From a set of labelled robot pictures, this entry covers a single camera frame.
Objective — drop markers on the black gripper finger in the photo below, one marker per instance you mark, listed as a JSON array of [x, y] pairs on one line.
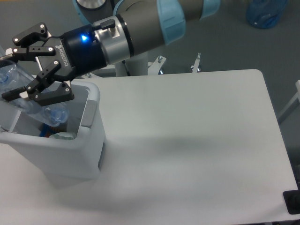
[[35, 90], [24, 50]]

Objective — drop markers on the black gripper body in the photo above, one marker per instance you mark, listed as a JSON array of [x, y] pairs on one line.
[[78, 51]]

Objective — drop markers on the clear plastic water bottle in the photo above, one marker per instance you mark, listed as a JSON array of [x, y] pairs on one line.
[[52, 115]]

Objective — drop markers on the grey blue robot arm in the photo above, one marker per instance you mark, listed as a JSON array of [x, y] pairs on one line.
[[120, 30]]

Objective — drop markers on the white trash can lid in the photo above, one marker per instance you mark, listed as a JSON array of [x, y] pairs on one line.
[[13, 76]]

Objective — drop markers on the white trash can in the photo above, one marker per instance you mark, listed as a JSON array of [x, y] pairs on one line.
[[74, 153]]

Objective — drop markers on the blue orange snack packet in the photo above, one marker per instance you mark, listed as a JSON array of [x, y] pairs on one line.
[[47, 131]]

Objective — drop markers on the blue plastic bag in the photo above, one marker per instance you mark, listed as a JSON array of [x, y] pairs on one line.
[[265, 14]]

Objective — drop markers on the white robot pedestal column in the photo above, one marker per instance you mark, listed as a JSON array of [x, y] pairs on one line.
[[135, 66]]

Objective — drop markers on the white pedestal base frame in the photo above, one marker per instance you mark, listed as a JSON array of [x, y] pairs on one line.
[[154, 68]]

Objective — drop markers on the white frame at right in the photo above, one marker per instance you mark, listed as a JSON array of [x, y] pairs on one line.
[[292, 104]]

